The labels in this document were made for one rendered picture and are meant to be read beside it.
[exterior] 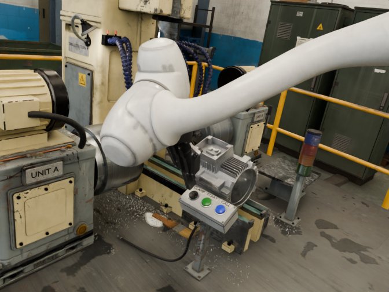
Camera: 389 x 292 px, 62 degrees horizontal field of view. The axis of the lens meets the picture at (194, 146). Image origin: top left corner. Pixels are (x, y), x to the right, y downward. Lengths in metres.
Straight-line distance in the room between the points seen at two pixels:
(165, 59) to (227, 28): 7.25
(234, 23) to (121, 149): 7.31
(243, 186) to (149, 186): 0.42
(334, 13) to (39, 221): 3.99
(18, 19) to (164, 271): 5.72
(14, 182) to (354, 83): 3.83
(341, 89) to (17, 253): 3.86
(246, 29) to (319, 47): 6.96
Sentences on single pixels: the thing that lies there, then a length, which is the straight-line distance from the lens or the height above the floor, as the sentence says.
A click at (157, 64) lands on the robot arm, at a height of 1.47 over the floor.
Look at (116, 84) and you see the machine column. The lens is 1.49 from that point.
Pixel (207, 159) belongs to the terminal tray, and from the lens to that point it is 1.19.
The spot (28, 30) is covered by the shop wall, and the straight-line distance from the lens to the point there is 6.50.
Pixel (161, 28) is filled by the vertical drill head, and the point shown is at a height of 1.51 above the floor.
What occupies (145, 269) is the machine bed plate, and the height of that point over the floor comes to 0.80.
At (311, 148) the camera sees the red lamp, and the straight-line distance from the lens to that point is 1.38.
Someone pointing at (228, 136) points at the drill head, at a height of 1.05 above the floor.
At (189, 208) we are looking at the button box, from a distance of 1.00.
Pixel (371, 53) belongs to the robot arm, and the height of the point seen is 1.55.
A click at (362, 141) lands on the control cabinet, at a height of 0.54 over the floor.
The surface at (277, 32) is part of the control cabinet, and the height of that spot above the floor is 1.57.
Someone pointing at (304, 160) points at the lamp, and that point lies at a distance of 1.39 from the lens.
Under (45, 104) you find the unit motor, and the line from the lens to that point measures 0.98.
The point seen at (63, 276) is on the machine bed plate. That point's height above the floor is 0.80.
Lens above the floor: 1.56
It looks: 21 degrees down
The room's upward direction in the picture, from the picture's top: 9 degrees clockwise
